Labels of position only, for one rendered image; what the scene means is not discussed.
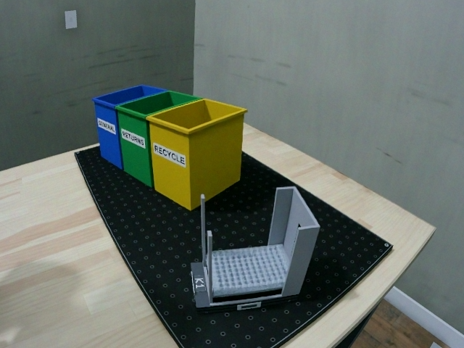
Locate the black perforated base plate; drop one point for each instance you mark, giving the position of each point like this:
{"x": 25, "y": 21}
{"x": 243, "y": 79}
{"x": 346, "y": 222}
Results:
{"x": 158, "y": 238}

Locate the blue bin with label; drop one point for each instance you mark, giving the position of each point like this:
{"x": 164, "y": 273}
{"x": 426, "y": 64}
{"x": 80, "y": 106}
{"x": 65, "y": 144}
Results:
{"x": 107, "y": 119}

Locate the white well plate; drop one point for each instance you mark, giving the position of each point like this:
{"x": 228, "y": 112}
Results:
{"x": 248, "y": 270}

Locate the green bin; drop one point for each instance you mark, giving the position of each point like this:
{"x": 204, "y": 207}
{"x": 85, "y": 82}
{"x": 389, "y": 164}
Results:
{"x": 135, "y": 130}

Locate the yellow recycle bin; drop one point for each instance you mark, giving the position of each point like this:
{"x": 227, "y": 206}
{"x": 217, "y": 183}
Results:
{"x": 191, "y": 158}

